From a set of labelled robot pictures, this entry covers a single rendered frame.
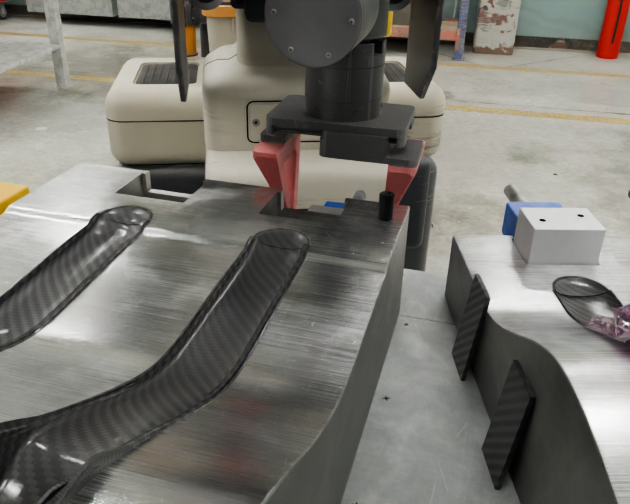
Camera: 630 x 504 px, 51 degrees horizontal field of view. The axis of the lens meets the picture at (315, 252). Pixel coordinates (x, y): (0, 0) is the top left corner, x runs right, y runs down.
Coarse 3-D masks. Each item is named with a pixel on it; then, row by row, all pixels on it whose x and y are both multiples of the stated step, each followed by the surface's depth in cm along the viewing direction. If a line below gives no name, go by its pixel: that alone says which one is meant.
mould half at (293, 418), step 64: (64, 192) 47; (256, 192) 48; (0, 256) 40; (128, 256) 40; (192, 256) 40; (320, 256) 40; (384, 256) 40; (64, 320) 34; (128, 320) 34; (320, 320) 35; (384, 320) 41; (0, 384) 26; (64, 384) 27; (256, 384) 30; (320, 384) 30; (192, 448) 22; (256, 448) 23; (320, 448) 26
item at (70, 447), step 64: (64, 256) 40; (256, 256) 41; (0, 320) 35; (192, 320) 34; (256, 320) 35; (128, 384) 29; (192, 384) 31; (0, 448) 20; (64, 448) 22; (128, 448) 21
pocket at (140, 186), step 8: (144, 176) 50; (128, 184) 49; (136, 184) 50; (144, 184) 51; (120, 192) 48; (128, 192) 49; (136, 192) 50; (144, 192) 51; (152, 192) 51; (160, 192) 51; (168, 192) 51; (176, 192) 51; (168, 200) 51; (176, 200) 51; (184, 200) 50
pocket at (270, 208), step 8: (280, 192) 48; (272, 200) 47; (280, 200) 48; (264, 208) 46; (272, 208) 47; (280, 208) 48; (288, 208) 49; (280, 216) 49; (288, 216) 49; (296, 216) 48; (304, 216) 48; (312, 216) 48; (320, 216) 48; (328, 216) 48; (336, 216) 48
